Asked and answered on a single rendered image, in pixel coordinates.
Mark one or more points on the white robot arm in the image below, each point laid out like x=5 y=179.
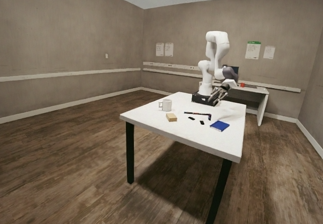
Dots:
x=216 y=52

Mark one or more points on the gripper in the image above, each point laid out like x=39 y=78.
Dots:
x=222 y=90

